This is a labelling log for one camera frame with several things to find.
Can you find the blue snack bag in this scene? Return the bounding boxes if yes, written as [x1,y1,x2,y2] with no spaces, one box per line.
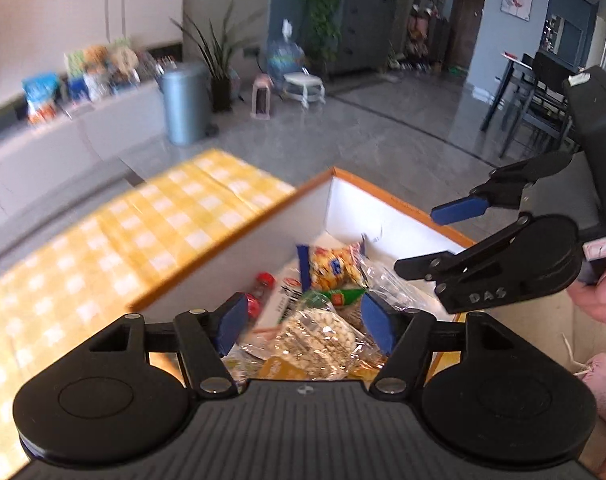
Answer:
[22,74,61,125]

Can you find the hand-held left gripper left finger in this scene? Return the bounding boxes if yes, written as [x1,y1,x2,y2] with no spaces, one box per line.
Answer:
[68,294,248,400]

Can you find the clear bag of white candies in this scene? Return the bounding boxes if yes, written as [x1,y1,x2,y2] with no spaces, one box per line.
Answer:
[368,265,434,312]

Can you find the dark dining table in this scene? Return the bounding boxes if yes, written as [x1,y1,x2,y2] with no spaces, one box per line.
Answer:
[480,51,541,133]

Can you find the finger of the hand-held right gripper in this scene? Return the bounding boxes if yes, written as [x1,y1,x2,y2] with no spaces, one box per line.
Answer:
[430,152,574,226]
[394,216,534,283]

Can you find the white round stool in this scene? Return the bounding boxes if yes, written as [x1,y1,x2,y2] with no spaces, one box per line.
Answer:
[283,72,326,110]

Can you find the grey drawer cabinet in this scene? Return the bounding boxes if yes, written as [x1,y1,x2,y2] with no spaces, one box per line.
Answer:
[328,0,396,76]

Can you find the orange cardboard box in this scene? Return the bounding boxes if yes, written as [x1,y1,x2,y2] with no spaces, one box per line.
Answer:
[130,167,476,396]

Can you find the small cola bottle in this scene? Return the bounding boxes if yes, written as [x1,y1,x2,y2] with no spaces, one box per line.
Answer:
[243,272,278,321]

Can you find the black dining chair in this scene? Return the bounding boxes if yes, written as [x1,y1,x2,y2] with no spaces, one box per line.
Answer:
[500,52,584,159]

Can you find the clear peanut bag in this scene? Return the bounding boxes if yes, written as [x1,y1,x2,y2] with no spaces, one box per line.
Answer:
[278,307,360,381]

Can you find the white marble television console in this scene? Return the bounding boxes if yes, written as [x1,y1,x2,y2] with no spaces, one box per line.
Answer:
[0,80,168,261]

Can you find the potted long-leaf plant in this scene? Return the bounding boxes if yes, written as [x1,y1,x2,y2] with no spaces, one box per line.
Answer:
[172,2,264,113]

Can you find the green sausage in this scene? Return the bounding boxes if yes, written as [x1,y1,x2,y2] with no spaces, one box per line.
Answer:
[313,287,368,309]

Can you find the blue and orange chips bag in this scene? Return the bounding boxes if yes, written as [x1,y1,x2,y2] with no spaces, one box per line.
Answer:
[296,242,368,293]

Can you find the grey-blue trash can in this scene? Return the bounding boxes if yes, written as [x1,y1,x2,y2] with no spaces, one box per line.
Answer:
[160,62,211,146]

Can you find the blue water jug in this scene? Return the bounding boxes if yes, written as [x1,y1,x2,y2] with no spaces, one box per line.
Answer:
[267,19,306,79]

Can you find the white spicy strip packet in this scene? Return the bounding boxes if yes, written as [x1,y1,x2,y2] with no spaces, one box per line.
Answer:
[255,275,304,341]

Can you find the yellow checked tablecloth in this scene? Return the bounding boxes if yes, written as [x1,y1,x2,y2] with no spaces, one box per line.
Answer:
[0,149,308,478]

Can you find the teddy bear in basket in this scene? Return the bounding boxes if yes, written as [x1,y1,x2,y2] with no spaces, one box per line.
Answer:
[65,45,108,101]

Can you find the small pink heater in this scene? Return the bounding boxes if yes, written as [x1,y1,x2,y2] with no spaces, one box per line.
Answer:
[252,74,274,120]

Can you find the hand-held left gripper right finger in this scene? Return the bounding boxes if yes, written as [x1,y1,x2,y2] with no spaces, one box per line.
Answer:
[361,294,544,397]

